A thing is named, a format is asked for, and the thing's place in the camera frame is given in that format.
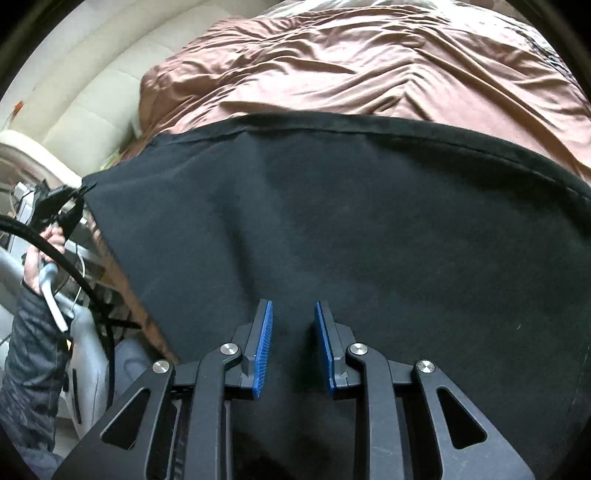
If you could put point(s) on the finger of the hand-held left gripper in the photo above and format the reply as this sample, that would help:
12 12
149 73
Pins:
85 189

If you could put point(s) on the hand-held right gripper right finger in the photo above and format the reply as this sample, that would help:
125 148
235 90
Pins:
324 350

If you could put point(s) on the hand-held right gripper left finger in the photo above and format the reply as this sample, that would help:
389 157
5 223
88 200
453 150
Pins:
262 350

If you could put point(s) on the black pants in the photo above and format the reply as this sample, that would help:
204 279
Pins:
369 230

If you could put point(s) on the person's left hand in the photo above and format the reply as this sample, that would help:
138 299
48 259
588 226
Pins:
39 267

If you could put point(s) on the cream padded headboard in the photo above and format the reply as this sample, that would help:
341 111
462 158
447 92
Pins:
92 92

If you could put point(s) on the light grey plastic object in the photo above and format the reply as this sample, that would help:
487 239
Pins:
87 369

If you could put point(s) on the pink bed quilt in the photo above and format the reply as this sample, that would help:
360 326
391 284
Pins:
346 69

